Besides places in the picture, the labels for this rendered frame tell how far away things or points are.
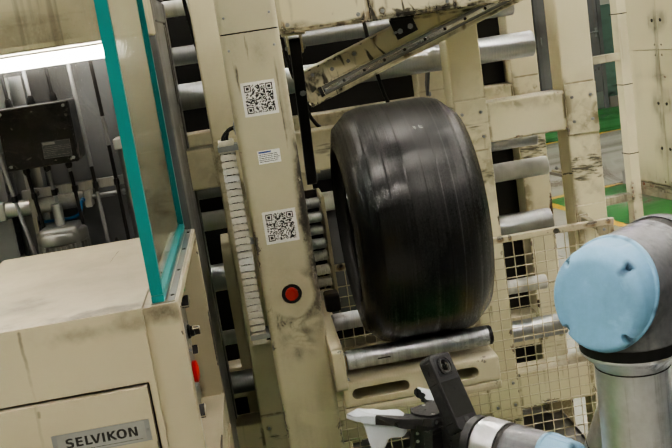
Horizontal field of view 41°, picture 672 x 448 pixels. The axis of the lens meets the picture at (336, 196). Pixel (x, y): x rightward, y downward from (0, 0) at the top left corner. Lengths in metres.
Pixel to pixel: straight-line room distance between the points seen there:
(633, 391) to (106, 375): 0.78
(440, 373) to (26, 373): 0.62
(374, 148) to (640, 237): 0.95
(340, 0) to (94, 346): 1.17
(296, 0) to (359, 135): 0.45
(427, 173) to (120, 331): 0.77
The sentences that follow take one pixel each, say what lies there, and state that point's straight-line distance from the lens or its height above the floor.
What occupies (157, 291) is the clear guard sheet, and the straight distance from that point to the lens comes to 1.39.
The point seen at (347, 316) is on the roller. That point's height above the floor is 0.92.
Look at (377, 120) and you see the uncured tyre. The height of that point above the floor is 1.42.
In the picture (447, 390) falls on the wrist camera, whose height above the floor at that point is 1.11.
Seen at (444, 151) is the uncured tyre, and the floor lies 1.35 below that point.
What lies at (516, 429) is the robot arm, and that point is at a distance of 1.26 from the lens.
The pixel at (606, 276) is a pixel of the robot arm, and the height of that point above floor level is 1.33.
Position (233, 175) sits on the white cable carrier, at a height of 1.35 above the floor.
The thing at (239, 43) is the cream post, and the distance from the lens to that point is 1.98.
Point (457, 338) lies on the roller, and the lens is 2.08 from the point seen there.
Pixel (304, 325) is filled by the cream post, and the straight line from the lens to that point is 2.09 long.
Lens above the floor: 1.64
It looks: 11 degrees down
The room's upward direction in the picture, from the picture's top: 9 degrees counter-clockwise
